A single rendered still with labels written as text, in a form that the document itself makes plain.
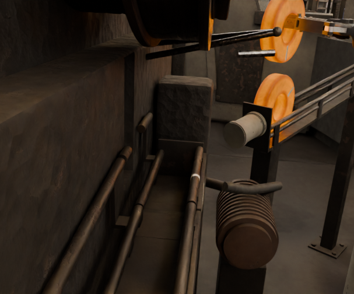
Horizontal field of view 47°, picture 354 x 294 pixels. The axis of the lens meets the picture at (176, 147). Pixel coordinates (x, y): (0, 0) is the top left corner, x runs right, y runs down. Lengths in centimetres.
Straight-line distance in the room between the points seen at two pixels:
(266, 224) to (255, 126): 21
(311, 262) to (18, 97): 155
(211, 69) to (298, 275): 199
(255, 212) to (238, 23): 244
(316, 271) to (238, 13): 206
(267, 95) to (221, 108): 236
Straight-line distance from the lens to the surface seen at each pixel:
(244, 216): 85
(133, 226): 46
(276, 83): 97
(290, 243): 182
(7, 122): 24
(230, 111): 330
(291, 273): 165
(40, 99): 28
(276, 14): 93
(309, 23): 93
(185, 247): 41
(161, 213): 57
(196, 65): 330
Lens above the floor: 94
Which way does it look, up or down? 20 degrees down
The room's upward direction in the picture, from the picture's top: 3 degrees clockwise
